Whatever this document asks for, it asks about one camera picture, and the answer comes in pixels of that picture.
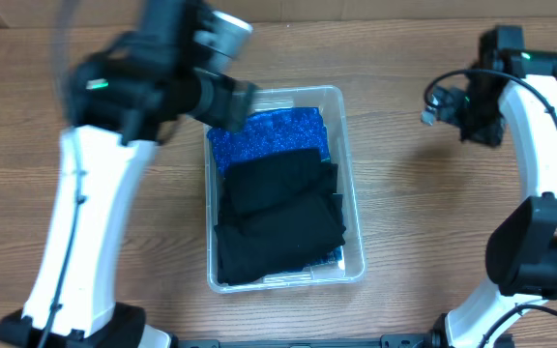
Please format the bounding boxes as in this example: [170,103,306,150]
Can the sparkly blue cloth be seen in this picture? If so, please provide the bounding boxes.
[206,107,331,174]

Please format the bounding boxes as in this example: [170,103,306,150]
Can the small black cloth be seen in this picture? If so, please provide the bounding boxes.
[223,149,326,215]

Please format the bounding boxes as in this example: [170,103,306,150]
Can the blue jeans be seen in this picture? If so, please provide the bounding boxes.
[308,246,345,270]

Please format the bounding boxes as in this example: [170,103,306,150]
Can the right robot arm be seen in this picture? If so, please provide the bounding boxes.
[409,25,557,347]

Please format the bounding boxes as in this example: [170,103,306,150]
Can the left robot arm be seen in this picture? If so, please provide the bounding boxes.
[0,0,256,348]

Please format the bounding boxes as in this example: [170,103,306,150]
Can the clear plastic container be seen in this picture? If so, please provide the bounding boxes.
[203,85,366,294]

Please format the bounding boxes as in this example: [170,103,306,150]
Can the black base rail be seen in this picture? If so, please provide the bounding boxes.
[173,332,445,348]

